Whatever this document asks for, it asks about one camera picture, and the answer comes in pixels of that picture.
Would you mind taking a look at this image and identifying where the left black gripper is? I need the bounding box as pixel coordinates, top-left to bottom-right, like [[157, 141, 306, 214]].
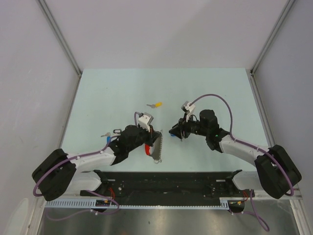
[[127, 124, 160, 152]]

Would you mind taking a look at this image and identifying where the key with black tag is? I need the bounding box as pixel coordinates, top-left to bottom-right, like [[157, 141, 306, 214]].
[[112, 129, 122, 136]]

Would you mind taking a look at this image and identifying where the key with solid blue tag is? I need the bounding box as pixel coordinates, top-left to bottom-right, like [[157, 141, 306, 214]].
[[100, 132, 111, 144]]

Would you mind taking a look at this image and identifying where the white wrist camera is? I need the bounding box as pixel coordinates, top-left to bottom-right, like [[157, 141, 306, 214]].
[[134, 112, 154, 132], [181, 101, 196, 122]]

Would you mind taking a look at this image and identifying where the key with yellow tag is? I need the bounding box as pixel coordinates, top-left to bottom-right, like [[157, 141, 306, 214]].
[[147, 102, 162, 108]]

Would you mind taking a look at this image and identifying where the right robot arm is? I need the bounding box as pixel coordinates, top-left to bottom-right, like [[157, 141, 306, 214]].
[[169, 110, 302, 199]]

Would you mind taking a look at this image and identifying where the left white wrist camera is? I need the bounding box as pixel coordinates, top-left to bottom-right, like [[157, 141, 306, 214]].
[[134, 112, 154, 132]]

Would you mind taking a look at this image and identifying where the red handled keyring holder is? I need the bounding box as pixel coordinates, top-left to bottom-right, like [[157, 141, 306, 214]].
[[145, 131, 163, 164]]

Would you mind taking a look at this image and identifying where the left aluminium frame post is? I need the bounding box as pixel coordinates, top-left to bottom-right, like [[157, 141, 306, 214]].
[[36, 0, 83, 75]]

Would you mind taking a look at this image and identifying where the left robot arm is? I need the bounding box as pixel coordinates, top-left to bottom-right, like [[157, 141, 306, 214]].
[[32, 125, 162, 201]]

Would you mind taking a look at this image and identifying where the right aluminium frame post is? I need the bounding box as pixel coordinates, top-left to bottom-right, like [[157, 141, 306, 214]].
[[250, 0, 296, 74]]

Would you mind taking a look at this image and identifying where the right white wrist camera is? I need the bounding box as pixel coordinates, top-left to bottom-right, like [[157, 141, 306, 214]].
[[181, 101, 196, 122]]

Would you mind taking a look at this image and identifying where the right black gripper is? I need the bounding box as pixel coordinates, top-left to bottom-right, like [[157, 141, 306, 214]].
[[169, 113, 209, 140]]

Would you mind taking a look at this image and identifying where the aluminium frame post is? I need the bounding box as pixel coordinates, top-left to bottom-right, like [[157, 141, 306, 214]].
[[36, 0, 83, 75], [250, 0, 296, 74]]

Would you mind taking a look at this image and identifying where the white slotted cable duct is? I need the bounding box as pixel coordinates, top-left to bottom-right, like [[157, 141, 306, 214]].
[[45, 198, 244, 210]]

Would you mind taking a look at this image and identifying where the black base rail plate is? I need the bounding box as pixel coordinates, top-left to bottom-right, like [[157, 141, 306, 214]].
[[93, 170, 250, 199]]

